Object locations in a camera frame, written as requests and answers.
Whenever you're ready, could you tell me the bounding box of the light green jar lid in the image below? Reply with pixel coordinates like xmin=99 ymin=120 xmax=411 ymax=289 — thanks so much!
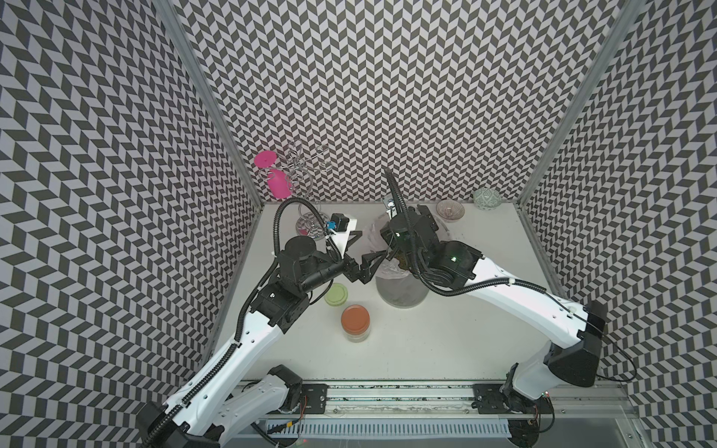
xmin=323 ymin=283 xmax=348 ymax=306

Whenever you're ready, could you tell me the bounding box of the clear plastic bin liner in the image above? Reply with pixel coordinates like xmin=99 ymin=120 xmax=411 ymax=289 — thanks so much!
xmin=380 ymin=226 xmax=446 ymax=272

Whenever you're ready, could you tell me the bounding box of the wire stand with pink discs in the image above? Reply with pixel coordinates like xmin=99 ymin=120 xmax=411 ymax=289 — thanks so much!
xmin=253 ymin=141 xmax=329 ymax=221

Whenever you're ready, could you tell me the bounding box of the grey mesh waste bin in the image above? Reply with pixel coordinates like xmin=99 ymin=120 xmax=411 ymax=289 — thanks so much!
xmin=366 ymin=214 xmax=429 ymax=309

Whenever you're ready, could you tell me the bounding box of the green patterned ceramic bowl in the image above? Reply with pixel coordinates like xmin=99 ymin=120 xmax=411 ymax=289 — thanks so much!
xmin=472 ymin=188 xmax=503 ymax=211

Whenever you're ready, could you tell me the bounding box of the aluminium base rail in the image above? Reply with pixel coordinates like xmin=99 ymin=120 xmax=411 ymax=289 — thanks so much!
xmin=210 ymin=381 xmax=651 ymax=447

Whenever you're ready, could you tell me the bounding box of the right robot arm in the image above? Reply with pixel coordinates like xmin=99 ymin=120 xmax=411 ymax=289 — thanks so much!
xmin=384 ymin=169 xmax=610 ymax=402

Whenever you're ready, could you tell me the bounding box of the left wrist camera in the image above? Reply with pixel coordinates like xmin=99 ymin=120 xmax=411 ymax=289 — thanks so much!
xmin=326 ymin=213 xmax=361 ymax=258

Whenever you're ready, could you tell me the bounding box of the aluminium corner frame post right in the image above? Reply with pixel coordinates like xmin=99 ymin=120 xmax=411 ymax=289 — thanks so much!
xmin=515 ymin=0 xmax=646 ymax=208

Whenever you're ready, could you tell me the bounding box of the red striped ceramic bowl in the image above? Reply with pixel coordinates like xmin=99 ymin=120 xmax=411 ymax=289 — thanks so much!
xmin=436 ymin=199 xmax=465 ymax=222

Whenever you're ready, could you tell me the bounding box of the aluminium corner frame post left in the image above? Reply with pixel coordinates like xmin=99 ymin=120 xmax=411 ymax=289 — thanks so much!
xmin=152 ymin=0 xmax=263 ymax=208

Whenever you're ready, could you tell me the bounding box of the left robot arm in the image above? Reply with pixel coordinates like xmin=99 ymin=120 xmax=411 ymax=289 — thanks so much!
xmin=137 ymin=197 xmax=394 ymax=447

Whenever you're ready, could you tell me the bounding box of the aluminium corner frame post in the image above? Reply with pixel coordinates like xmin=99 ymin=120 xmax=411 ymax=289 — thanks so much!
xmin=515 ymin=0 xmax=646 ymax=208
xmin=152 ymin=0 xmax=263 ymax=208

